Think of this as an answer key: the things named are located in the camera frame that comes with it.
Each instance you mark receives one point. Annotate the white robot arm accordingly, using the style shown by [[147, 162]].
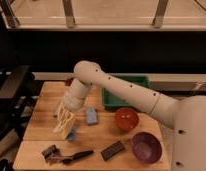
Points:
[[186, 117]]

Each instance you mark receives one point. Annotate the orange bowl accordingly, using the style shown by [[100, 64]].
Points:
[[126, 119]]

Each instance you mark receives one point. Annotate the dark brown rectangular block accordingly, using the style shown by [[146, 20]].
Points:
[[112, 150]]

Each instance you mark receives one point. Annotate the green plastic bin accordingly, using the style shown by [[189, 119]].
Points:
[[111, 102]]

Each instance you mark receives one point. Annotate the white cup with brown contents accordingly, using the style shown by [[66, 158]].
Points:
[[69, 81]]

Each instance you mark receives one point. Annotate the black chair frame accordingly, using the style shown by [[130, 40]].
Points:
[[10, 93]]

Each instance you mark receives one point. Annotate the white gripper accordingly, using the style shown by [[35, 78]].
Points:
[[73, 100]]

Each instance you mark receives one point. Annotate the purple bowl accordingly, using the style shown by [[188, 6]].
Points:
[[146, 147]]

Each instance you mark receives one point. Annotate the blue plastic cup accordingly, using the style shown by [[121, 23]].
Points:
[[72, 135]]

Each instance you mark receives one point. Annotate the blue sponge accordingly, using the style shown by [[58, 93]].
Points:
[[91, 116]]

